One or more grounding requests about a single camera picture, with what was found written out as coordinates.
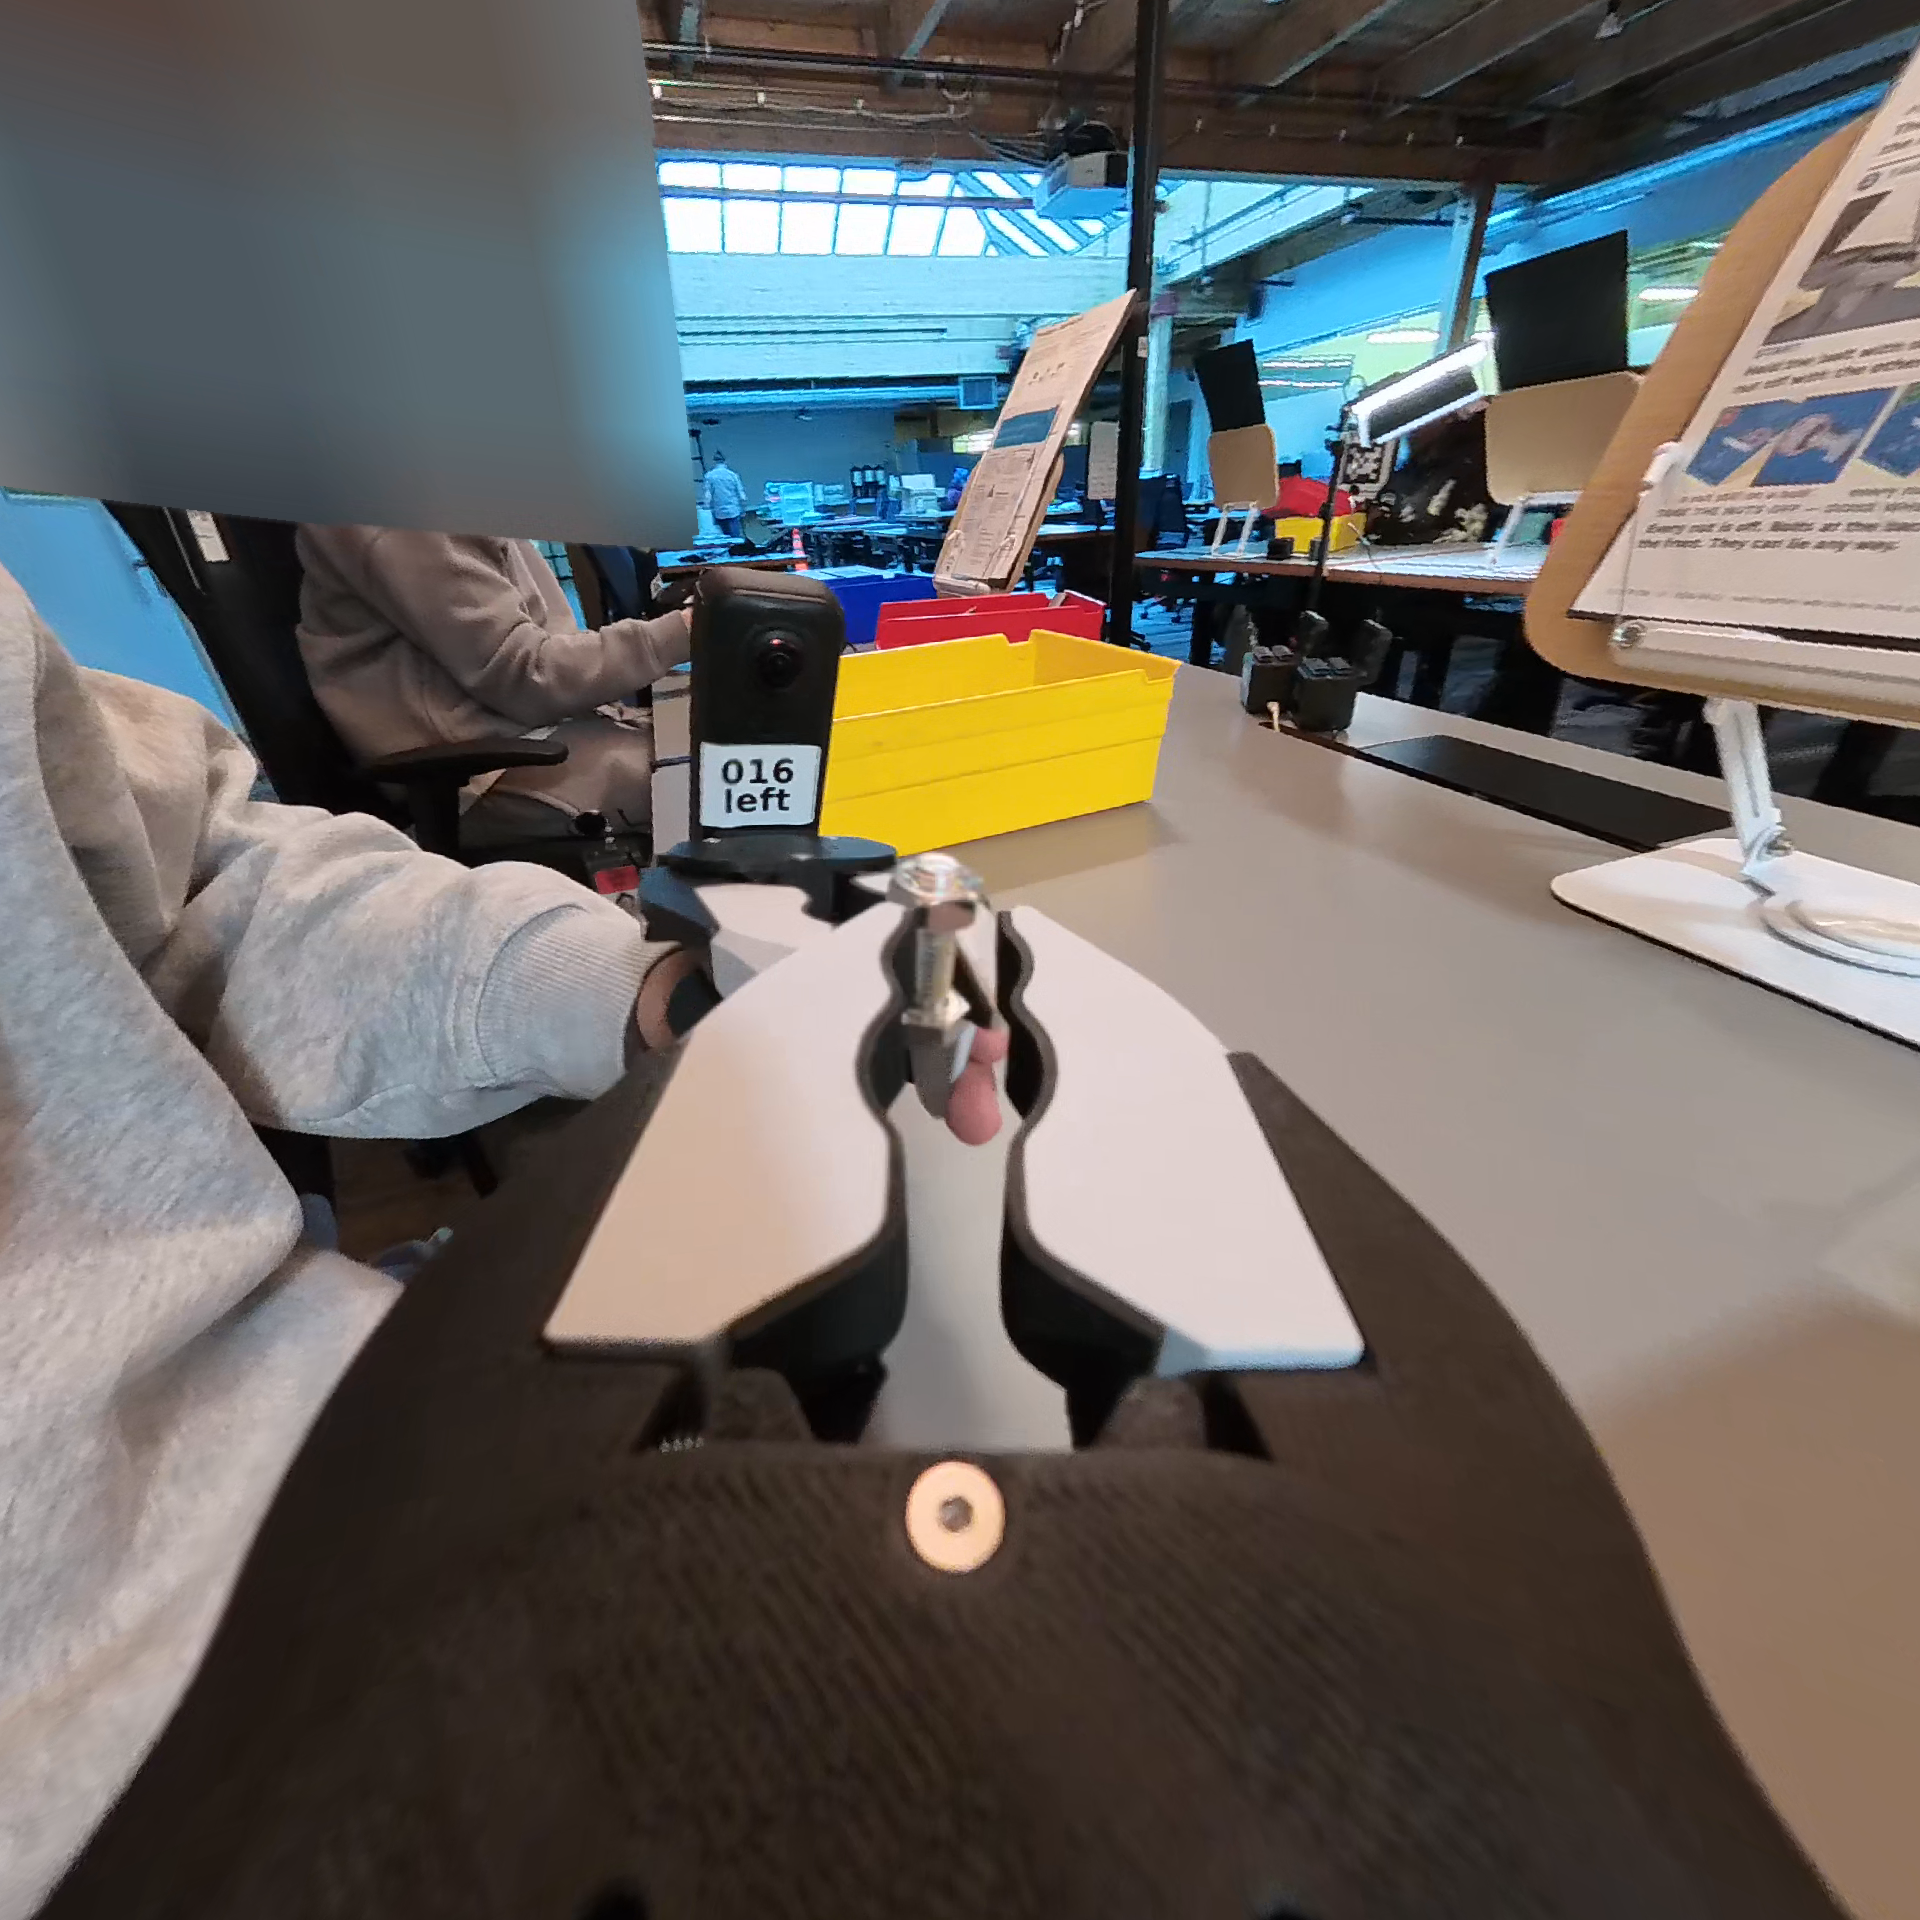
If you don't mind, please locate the cardboard backed document stand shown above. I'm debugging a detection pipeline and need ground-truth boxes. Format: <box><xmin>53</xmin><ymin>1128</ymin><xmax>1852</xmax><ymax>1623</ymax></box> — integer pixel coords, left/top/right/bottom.
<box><xmin>932</xmin><ymin>289</ymin><xmax>1144</xmax><ymax>596</ymax></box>

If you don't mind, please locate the wooden document stand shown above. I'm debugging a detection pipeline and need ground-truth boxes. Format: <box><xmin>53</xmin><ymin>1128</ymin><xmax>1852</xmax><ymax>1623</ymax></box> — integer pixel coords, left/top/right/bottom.
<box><xmin>1482</xmin><ymin>372</ymin><xmax>1642</xmax><ymax>544</ymax></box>
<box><xmin>1206</xmin><ymin>423</ymin><xmax>1281</xmax><ymax>559</ymax></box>

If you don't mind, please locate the black desk cable cover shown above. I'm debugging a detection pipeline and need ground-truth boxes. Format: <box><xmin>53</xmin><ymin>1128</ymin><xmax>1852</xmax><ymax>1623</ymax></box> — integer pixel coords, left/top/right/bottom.
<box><xmin>1334</xmin><ymin>731</ymin><xmax>1736</xmax><ymax>852</ymax></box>

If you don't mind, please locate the person's left forearm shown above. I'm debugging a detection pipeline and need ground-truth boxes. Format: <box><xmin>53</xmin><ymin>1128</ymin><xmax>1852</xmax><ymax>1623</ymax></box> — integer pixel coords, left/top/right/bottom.
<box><xmin>195</xmin><ymin>787</ymin><xmax>656</xmax><ymax>1144</ymax></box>

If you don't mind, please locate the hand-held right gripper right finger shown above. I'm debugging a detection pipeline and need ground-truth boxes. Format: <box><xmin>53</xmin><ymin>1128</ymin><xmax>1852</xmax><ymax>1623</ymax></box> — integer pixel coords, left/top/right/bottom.
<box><xmin>996</xmin><ymin>904</ymin><xmax>1368</xmax><ymax>1373</ymax></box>

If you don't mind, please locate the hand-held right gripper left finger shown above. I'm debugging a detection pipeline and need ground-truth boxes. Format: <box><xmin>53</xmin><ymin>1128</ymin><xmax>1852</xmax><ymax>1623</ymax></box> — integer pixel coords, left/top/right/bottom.
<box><xmin>545</xmin><ymin>908</ymin><xmax>913</xmax><ymax>1370</ymax></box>

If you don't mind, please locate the LED light bar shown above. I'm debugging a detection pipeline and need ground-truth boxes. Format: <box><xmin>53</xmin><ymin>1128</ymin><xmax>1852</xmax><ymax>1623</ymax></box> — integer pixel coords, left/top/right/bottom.
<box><xmin>1342</xmin><ymin>336</ymin><xmax>1494</xmax><ymax>449</ymax></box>

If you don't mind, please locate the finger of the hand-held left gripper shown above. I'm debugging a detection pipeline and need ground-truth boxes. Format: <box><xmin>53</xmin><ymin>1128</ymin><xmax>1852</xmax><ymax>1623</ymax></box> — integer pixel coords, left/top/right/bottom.
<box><xmin>701</xmin><ymin>883</ymin><xmax>848</xmax><ymax>999</ymax></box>

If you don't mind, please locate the black charger dock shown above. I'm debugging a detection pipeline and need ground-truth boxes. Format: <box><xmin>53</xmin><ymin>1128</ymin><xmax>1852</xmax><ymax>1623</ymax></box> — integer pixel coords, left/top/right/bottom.
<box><xmin>1240</xmin><ymin>615</ymin><xmax>1396</xmax><ymax>735</ymax></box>

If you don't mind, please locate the printed instruction sheet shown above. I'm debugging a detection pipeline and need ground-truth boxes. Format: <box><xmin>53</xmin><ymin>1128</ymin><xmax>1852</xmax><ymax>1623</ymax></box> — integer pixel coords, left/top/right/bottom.
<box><xmin>1611</xmin><ymin>47</ymin><xmax>1920</xmax><ymax>629</ymax></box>

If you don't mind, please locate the blue plastic bin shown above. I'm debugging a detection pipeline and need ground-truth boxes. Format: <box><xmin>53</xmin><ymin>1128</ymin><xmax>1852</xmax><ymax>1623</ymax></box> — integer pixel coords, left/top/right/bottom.
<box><xmin>817</xmin><ymin>569</ymin><xmax>939</xmax><ymax>648</ymax></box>

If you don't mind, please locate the ceiling projector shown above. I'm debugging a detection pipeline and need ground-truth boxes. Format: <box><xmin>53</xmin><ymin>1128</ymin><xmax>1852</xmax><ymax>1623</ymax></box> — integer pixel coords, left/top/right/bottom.
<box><xmin>1036</xmin><ymin>146</ymin><xmax>1133</xmax><ymax>225</ymax></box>

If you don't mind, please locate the steel hex bolt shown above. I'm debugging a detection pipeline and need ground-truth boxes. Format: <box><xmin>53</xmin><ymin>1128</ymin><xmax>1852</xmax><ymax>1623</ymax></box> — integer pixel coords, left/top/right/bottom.
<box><xmin>886</xmin><ymin>852</ymin><xmax>987</xmax><ymax>1056</ymax></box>

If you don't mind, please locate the black office chair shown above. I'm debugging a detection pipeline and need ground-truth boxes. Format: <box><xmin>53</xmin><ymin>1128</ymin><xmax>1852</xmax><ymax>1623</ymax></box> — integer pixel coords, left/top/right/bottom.
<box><xmin>105</xmin><ymin>503</ymin><xmax>653</xmax><ymax>904</ymax></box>

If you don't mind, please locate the person's torso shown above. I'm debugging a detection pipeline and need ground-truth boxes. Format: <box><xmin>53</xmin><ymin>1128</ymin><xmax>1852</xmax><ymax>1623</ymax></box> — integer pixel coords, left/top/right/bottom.
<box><xmin>0</xmin><ymin>562</ymin><xmax>408</xmax><ymax>1920</ymax></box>

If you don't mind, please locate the person's left hand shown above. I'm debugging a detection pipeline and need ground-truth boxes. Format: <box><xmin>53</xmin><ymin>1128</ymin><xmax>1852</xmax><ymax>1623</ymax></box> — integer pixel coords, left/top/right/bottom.
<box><xmin>637</xmin><ymin>951</ymin><xmax>1010</xmax><ymax>1146</ymax></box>

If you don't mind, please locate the grey desk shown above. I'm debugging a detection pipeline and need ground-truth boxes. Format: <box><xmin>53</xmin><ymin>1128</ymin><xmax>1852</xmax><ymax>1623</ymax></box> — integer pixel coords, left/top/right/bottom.
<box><xmin>651</xmin><ymin>645</ymin><xmax>1920</xmax><ymax>1920</ymax></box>

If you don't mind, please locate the black steel column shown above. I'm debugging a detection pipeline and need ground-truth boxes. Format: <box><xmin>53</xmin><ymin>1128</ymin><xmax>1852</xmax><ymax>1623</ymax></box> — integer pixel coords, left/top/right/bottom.
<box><xmin>1126</xmin><ymin>0</ymin><xmax>1176</xmax><ymax>648</ymax></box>

